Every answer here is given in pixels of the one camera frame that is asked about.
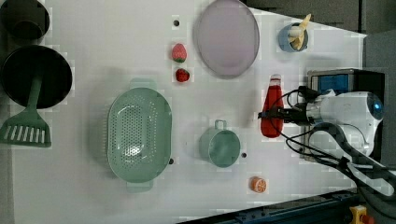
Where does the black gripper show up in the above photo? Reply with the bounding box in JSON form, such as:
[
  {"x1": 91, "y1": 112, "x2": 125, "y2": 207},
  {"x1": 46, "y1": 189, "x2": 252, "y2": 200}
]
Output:
[{"x1": 258, "y1": 103, "x2": 308, "y2": 125}]

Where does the red ketchup bottle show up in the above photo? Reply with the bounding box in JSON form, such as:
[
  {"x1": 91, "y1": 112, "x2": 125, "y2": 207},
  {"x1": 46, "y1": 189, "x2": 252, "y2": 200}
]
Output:
[{"x1": 261, "y1": 74, "x2": 284, "y2": 138}]

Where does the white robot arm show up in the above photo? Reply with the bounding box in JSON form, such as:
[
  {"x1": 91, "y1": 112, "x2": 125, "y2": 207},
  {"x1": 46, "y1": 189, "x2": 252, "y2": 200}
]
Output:
[{"x1": 258, "y1": 87, "x2": 395, "y2": 202}]

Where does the pink round plate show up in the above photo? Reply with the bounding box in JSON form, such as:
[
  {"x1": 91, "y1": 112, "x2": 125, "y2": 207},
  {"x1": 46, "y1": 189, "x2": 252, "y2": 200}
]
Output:
[{"x1": 194, "y1": 0, "x2": 260, "y2": 77}]

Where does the blue cup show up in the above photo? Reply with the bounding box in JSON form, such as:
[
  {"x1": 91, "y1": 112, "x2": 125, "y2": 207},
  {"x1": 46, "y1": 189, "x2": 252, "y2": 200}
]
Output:
[{"x1": 277, "y1": 22, "x2": 309, "y2": 52}]

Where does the orange slice toy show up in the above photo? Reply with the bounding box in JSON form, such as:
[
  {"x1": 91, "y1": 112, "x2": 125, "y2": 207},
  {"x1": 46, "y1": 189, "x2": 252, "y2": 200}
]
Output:
[{"x1": 250, "y1": 176, "x2": 267, "y2": 193}]

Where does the green mug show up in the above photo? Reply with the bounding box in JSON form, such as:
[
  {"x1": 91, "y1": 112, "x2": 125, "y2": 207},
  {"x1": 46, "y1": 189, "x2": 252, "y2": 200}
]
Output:
[{"x1": 199, "y1": 119, "x2": 241, "y2": 168}]

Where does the yellow red emergency button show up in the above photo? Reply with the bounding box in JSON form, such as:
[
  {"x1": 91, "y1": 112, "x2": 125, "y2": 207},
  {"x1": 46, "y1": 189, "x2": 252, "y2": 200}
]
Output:
[{"x1": 349, "y1": 205, "x2": 375, "y2": 224}]

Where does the dark red strawberry toy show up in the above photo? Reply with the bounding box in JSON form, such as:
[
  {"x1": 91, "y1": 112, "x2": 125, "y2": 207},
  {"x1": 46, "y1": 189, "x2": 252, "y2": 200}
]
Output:
[{"x1": 176, "y1": 68, "x2": 190, "y2": 82}]

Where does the green perforated colander basket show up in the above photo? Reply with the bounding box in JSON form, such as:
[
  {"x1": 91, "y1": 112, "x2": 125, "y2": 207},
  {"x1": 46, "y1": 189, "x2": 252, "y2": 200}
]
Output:
[{"x1": 106, "y1": 77, "x2": 172, "y2": 193}]

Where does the green slotted spatula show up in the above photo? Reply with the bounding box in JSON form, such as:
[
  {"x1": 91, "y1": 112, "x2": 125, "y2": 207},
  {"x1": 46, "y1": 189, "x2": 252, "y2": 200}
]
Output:
[{"x1": 0, "y1": 77, "x2": 51, "y2": 147}]

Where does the small black pot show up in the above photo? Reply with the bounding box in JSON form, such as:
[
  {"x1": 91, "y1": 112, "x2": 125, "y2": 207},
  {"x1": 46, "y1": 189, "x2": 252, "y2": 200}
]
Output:
[{"x1": 0, "y1": 0, "x2": 50, "y2": 40}]

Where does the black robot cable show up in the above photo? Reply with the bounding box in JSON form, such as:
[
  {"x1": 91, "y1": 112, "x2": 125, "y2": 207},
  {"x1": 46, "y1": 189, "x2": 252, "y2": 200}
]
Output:
[{"x1": 265, "y1": 89, "x2": 396, "y2": 218}]

